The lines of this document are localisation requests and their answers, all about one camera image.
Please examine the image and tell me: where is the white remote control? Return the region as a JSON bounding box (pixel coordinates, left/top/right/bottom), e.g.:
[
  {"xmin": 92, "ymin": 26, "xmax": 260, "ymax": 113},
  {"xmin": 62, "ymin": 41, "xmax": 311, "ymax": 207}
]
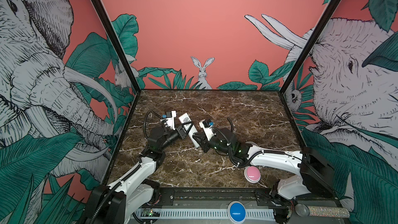
[{"xmin": 178, "ymin": 113, "xmax": 200, "ymax": 148}]

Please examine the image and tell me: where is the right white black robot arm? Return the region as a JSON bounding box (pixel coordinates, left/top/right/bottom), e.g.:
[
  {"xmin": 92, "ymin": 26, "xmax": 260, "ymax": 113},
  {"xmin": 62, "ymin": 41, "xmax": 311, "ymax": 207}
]
[{"xmin": 193, "ymin": 127, "xmax": 336, "ymax": 200}]

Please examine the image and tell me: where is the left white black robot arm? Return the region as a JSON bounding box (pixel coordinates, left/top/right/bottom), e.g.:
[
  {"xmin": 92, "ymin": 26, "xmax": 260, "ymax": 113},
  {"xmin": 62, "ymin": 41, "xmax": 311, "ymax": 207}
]
[{"xmin": 78, "ymin": 120, "xmax": 194, "ymax": 224}]

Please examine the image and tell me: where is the white round alarm clock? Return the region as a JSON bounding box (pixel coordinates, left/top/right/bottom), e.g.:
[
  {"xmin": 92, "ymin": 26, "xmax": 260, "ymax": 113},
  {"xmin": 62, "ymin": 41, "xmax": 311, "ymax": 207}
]
[{"xmin": 245, "ymin": 142, "xmax": 258, "ymax": 148}]

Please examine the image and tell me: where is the pink round push button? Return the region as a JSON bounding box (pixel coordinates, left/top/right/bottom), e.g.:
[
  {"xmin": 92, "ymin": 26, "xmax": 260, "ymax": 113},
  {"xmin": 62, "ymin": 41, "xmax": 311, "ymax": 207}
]
[{"xmin": 244, "ymin": 166, "xmax": 261, "ymax": 184}]

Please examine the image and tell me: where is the blue round push button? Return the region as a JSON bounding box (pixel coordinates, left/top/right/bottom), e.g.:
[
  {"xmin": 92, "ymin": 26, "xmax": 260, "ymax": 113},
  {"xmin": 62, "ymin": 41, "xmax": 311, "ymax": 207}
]
[{"xmin": 227, "ymin": 201, "xmax": 246, "ymax": 224}]

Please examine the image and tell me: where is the small green circuit board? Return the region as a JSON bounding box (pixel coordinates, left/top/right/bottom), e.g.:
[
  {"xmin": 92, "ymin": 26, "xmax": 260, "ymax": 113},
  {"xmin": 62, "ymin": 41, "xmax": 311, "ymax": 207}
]
[{"xmin": 142, "ymin": 208, "xmax": 161, "ymax": 218}]

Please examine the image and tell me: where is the glittery silver microphone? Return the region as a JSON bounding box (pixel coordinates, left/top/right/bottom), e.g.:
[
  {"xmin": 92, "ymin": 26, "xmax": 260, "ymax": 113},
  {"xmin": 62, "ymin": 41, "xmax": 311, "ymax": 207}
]
[{"xmin": 294, "ymin": 204, "xmax": 350, "ymax": 218}]

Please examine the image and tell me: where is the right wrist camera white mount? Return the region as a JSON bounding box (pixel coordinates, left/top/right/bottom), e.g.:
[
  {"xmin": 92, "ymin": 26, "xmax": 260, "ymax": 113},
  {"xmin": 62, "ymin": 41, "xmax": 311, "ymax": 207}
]
[{"xmin": 199, "ymin": 119, "xmax": 215, "ymax": 141}]

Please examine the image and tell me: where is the black front mounting rail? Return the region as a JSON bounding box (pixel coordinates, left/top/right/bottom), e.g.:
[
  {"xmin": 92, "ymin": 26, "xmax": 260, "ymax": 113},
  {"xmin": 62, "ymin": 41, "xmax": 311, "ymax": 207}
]
[{"xmin": 143, "ymin": 187, "xmax": 342, "ymax": 207}]

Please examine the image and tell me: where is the white slotted cable duct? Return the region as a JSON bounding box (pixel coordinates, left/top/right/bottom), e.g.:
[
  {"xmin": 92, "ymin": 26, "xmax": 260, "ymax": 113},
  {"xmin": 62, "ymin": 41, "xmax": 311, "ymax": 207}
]
[{"xmin": 135, "ymin": 208, "xmax": 275, "ymax": 221}]

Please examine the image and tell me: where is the left black frame post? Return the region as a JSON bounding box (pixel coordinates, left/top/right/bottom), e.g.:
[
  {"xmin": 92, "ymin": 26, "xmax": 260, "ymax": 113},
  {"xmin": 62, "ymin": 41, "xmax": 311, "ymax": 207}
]
[{"xmin": 90, "ymin": 0, "xmax": 141, "ymax": 94}]

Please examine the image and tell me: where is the black frame post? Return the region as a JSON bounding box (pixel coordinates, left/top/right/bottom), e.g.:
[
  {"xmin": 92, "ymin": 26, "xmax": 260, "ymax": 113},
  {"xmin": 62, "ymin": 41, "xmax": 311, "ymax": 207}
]
[
  {"xmin": 279, "ymin": 0, "xmax": 341, "ymax": 94},
  {"xmin": 90, "ymin": 0, "xmax": 141, "ymax": 94}
]

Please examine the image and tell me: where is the right black frame post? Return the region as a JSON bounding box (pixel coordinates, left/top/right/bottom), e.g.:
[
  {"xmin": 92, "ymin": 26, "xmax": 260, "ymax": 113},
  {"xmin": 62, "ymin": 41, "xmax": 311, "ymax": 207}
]
[{"xmin": 279, "ymin": 0, "xmax": 341, "ymax": 94}]

